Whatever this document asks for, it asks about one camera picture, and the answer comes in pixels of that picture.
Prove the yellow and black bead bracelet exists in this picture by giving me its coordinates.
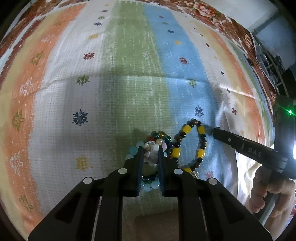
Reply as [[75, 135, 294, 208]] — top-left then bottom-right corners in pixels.
[[169, 118, 208, 179]]

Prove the colourful striped woven mat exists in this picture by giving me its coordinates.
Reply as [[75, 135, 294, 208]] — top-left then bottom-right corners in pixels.
[[1, 1, 274, 239]]

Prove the person's right hand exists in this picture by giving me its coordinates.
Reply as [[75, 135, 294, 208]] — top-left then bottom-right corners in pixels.
[[248, 166, 296, 232]]

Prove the light blue bead bracelet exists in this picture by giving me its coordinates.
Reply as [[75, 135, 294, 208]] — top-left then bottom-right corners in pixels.
[[125, 141, 168, 193]]

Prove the multicolour glass bead bracelet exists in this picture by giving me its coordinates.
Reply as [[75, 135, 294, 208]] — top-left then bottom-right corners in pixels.
[[145, 130, 174, 158]]

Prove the white and pink stone bracelet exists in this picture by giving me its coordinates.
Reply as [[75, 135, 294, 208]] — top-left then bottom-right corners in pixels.
[[143, 138, 168, 166]]

